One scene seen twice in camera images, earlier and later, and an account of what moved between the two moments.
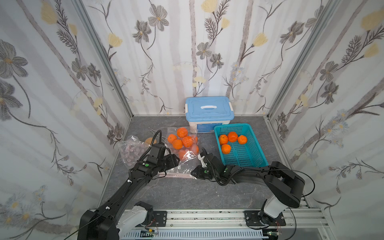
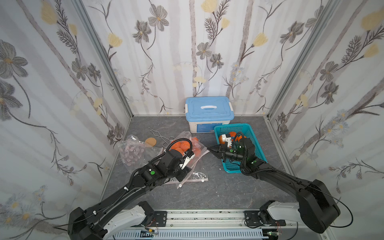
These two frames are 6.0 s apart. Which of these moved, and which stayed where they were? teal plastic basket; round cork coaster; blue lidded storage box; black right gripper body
Moved: black right gripper body
Stayed: teal plastic basket; round cork coaster; blue lidded storage box
